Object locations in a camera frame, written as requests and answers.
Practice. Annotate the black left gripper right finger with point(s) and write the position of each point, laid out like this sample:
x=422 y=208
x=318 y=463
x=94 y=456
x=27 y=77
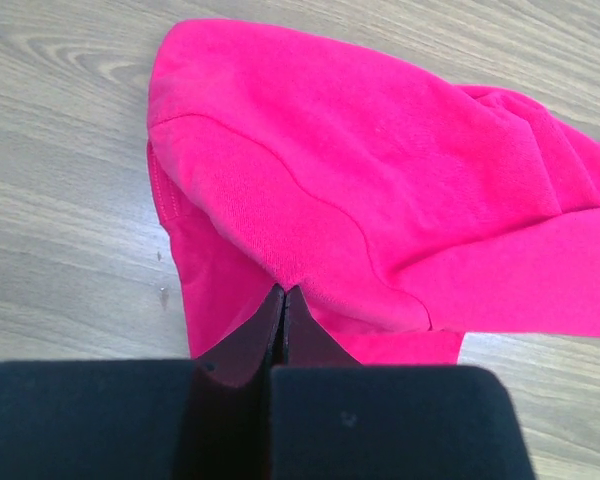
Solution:
x=302 y=342

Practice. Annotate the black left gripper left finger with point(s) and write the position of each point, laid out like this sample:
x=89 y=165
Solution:
x=224 y=432

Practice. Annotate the pink t shirt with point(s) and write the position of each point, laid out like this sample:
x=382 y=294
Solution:
x=408 y=210

